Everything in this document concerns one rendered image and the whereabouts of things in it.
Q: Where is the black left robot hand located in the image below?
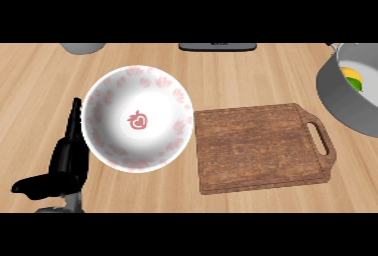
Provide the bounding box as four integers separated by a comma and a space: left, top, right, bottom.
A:
11, 97, 92, 201

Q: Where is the brown wooden cutting board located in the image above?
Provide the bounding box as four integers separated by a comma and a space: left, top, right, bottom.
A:
192, 102, 339, 196

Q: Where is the grey metal pot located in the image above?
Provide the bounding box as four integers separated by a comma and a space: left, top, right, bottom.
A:
315, 43, 378, 139

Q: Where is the yellow lemon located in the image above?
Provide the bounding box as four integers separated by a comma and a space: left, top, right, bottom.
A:
340, 66, 365, 84

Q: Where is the white bowl with pink print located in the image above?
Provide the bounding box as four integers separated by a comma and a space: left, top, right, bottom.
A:
80, 64, 195, 174

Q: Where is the pale grey round container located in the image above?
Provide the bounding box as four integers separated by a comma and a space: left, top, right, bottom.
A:
60, 43, 107, 56

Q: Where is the dark grey flat appliance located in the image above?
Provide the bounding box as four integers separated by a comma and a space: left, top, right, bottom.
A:
178, 43, 259, 53

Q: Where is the green lime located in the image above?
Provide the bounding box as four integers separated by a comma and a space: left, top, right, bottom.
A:
346, 76, 365, 93

